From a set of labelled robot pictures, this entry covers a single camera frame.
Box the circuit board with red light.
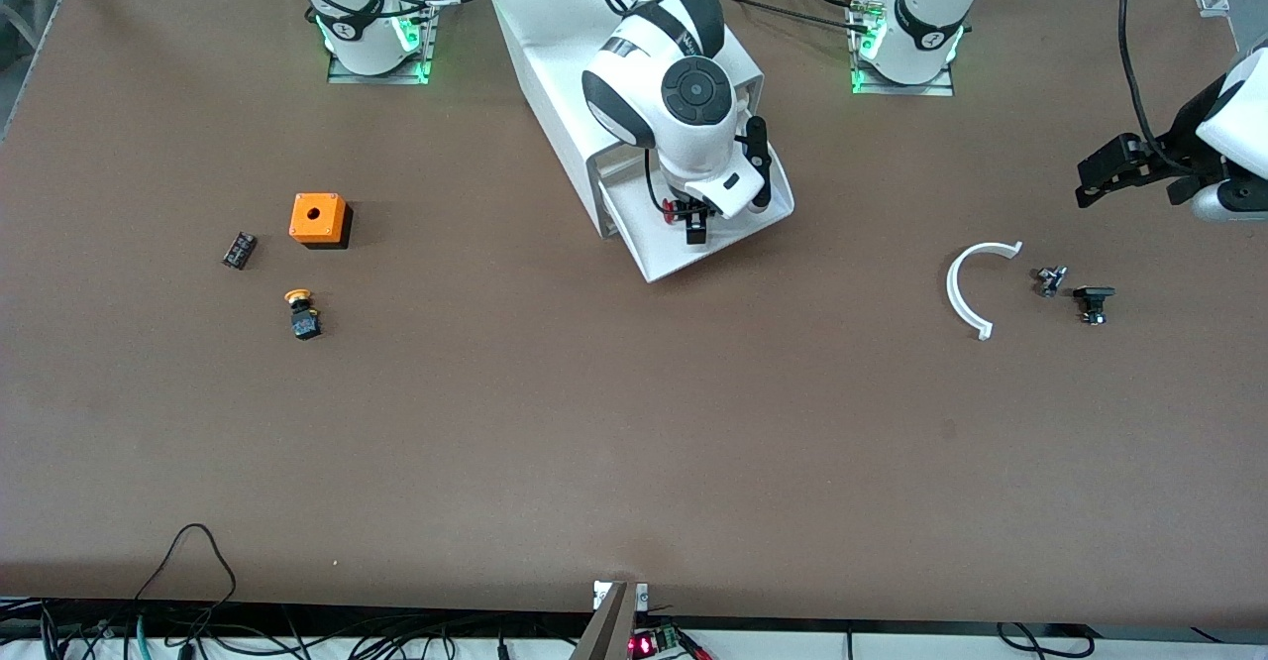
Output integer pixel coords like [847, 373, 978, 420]
[629, 625, 687, 659]

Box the black coiled cable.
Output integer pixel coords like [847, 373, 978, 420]
[996, 622, 1097, 659]

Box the yellow push button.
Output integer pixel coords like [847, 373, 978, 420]
[283, 288, 324, 342]

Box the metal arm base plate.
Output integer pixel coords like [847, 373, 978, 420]
[850, 0, 957, 98]
[327, 0, 439, 84]

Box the long black power cable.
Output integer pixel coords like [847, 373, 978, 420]
[715, 0, 875, 37]

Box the thin black looped cable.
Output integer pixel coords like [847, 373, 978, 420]
[134, 523, 239, 631]

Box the orange button enclosure box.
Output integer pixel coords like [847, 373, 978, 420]
[288, 192, 354, 251]

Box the grey camera mount bar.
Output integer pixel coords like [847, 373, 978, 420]
[570, 581, 650, 660]

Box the small black plastic part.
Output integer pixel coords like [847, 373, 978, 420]
[1074, 285, 1116, 326]

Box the white curved plastic arc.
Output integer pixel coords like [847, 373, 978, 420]
[946, 241, 1023, 342]

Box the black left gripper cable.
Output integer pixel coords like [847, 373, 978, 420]
[1118, 0, 1166, 146]

